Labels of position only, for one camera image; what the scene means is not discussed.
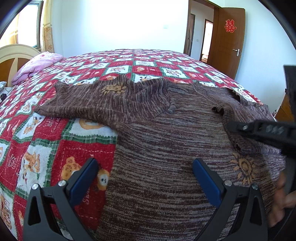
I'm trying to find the pink pillow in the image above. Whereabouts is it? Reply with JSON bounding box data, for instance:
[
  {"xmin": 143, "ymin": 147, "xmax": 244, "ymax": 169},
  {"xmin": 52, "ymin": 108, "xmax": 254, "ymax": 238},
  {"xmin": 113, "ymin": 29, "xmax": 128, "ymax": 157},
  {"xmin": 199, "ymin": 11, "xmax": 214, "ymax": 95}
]
[{"xmin": 11, "ymin": 51, "xmax": 64, "ymax": 86}]

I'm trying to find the red checkered bear quilt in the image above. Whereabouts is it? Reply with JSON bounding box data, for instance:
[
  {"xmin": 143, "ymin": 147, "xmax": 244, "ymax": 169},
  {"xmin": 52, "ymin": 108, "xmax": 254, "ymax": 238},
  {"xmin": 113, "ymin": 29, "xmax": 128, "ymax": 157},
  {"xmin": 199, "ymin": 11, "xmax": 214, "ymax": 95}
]
[{"xmin": 1, "ymin": 49, "xmax": 258, "ymax": 240}]

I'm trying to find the brown knitted sun sweater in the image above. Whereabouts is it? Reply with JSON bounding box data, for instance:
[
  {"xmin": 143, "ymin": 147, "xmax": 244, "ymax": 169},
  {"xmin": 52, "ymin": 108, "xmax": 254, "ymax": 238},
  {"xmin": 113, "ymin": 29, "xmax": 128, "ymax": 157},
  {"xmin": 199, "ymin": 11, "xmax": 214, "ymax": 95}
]
[{"xmin": 35, "ymin": 75, "xmax": 285, "ymax": 240}]

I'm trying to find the brown wooden door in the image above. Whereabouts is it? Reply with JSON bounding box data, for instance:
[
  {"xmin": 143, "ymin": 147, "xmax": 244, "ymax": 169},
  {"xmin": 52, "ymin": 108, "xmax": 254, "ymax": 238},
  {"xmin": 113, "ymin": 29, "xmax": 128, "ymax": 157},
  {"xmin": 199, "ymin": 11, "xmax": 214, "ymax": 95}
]
[{"xmin": 207, "ymin": 8, "xmax": 246, "ymax": 79}]

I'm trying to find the cream wooden headboard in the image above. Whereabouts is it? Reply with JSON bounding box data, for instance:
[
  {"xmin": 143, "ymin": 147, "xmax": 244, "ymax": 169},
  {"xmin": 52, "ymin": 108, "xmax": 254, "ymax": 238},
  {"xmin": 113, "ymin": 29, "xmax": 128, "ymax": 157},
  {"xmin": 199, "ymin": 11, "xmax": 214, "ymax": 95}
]
[{"xmin": 0, "ymin": 44, "xmax": 40, "ymax": 87}]

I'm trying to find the yellow patterned curtain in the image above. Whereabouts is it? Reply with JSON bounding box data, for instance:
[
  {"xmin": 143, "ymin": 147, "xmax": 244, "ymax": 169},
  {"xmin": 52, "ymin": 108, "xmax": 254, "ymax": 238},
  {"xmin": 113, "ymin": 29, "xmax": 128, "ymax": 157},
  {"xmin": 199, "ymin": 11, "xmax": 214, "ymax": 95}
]
[{"xmin": 41, "ymin": 0, "xmax": 54, "ymax": 53}]

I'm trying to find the window with frame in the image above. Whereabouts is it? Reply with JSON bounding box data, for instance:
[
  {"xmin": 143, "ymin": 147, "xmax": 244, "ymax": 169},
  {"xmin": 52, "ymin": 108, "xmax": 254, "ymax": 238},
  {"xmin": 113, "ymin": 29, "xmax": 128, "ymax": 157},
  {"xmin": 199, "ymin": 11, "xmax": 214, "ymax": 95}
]
[{"xmin": 1, "ymin": 1, "xmax": 44, "ymax": 49}]

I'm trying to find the red double happiness sticker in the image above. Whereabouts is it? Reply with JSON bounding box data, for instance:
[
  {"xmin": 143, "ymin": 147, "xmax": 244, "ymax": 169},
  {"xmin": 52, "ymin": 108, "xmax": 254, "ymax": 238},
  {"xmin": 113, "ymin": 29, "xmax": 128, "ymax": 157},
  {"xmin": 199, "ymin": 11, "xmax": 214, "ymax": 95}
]
[{"xmin": 224, "ymin": 19, "xmax": 237, "ymax": 33}]

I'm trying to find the wooden dresser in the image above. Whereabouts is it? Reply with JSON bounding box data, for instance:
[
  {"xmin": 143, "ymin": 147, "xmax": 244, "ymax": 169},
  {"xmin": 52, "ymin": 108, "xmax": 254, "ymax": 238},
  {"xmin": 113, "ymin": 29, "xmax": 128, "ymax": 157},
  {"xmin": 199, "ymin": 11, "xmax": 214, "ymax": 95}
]
[{"xmin": 275, "ymin": 89, "xmax": 294, "ymax": 121}]

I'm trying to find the silver door handle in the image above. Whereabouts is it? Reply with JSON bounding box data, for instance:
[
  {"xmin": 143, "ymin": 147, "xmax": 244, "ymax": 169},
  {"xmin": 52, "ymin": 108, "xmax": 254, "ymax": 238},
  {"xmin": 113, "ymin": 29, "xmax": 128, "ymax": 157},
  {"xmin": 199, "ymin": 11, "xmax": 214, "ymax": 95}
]
[{"xmin": 233, "ymin": 48, "xmax": 240, "ymax": 57}]

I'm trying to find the person's right hand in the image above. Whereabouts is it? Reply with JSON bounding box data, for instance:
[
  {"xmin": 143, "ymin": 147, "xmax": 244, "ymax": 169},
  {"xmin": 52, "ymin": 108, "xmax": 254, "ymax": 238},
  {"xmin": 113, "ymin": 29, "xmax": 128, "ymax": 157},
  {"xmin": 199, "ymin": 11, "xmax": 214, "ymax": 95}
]
[{"xmin": 268, "ymin": 171, "xmax": 296, "ymax": 227}]

